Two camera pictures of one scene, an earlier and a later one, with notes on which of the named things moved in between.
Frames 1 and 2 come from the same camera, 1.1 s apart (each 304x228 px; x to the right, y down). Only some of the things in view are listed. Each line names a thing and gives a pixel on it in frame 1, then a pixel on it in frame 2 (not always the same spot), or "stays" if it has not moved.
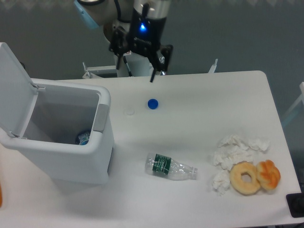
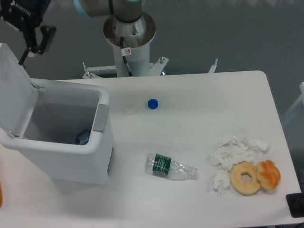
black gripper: [145, 35] to [23, 14]
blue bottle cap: [153, 104] stays
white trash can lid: [18, 93] stays
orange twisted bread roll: [268, 174] stays
